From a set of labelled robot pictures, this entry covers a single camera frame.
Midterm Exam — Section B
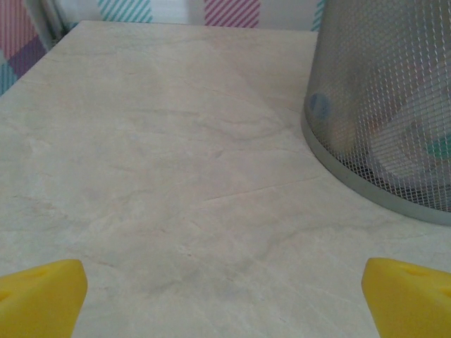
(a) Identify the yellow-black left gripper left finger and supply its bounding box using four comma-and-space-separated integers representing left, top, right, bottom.
0, 258, 89, 338

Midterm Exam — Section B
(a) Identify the grey metal mesh waste bin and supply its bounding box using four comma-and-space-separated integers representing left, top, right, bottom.
301, 0, 451, 226

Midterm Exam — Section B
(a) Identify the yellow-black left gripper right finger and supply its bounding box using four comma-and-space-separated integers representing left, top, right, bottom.
362, 256, 451, 338

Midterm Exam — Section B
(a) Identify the aluminium frame corner post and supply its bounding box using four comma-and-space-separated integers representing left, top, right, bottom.
30, 0, 70, 42

